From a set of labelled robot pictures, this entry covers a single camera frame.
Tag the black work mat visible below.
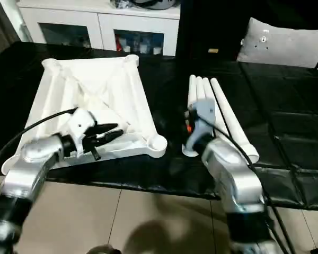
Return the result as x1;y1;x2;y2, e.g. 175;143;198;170
0;41;318;211

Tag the white plastic table leg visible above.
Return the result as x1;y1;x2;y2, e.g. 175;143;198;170
182;75;202;159
202;77;235;145
196;76;205;101
210;78;261;162

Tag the grey cushion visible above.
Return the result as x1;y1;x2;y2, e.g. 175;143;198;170
236;17;318;69

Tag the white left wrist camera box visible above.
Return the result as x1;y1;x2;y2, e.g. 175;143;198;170
65;107;96;158

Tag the grey helmet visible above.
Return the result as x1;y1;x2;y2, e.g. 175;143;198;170
110;0;177;11

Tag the white plastic table top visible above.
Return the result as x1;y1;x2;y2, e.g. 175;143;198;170
1;55;168;177

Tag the white glass-door cabinet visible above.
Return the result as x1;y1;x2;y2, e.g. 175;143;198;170
17;0;181;57

